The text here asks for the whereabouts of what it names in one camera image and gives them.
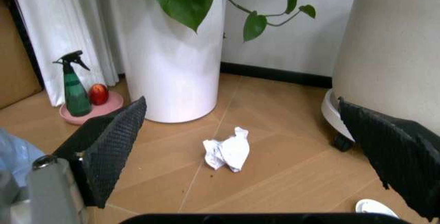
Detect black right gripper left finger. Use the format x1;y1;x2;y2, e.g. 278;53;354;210
26;95;148;224

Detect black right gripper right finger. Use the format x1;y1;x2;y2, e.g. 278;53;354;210
336;96;440;222

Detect pink round tray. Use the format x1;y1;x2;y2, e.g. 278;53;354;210
58;90;125;126

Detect small white dish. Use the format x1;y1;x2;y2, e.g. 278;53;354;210
354;199;400;219

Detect red apple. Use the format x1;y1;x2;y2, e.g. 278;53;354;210
88;83;110;106

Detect green spray bottle black trigger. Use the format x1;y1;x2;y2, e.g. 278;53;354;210
52;50;93;117

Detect translucent blue plastic bag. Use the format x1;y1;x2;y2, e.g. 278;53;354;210
0;128;46;188

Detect large beige round pot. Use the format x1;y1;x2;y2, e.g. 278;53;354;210
331;0;440;132

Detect tall white cylindrical planter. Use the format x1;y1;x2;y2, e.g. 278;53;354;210
108;0;227;124

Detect crumpled white paper ball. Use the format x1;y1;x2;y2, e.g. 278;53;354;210
202;126;251;173

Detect brown cardboard box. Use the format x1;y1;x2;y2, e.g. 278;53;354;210
0;0;44;110

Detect white pleated curtain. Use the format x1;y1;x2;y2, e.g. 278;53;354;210
7;0;125;107

